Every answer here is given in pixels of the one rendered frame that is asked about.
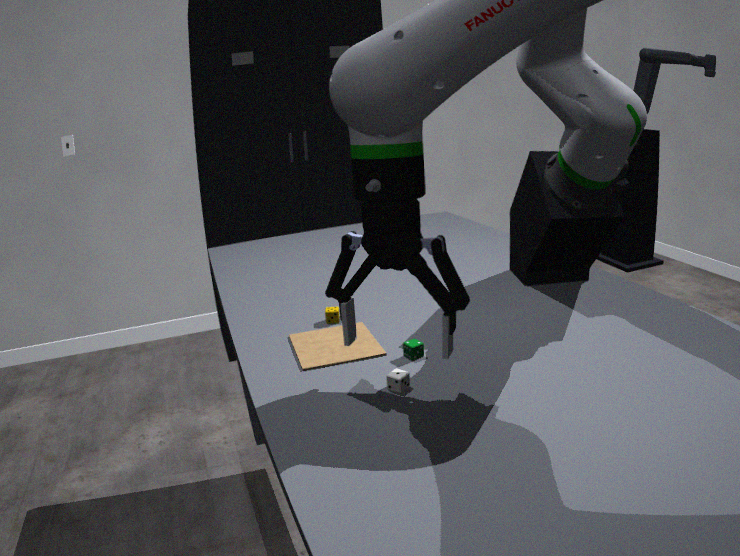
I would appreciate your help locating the white die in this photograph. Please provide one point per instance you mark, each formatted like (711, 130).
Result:
(398, 380)

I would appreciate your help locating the tan square mat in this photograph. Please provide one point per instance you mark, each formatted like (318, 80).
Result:
(325, 347)

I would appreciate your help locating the yellow die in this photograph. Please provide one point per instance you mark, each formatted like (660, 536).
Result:
(332, 315)

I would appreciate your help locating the green die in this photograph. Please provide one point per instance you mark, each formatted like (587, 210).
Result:
(413, 349)

